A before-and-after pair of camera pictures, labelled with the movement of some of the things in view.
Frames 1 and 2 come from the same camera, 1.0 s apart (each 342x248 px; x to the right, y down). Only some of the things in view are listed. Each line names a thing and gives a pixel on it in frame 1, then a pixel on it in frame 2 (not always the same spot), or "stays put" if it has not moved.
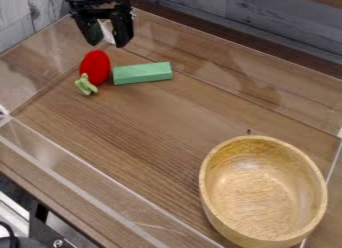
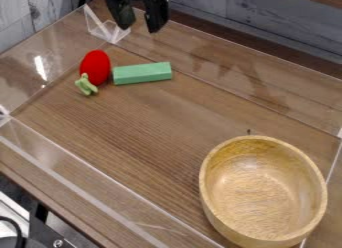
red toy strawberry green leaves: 95,68 stays put
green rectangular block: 142,72 stays put
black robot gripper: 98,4 -> 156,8
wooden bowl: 263,192 stays put
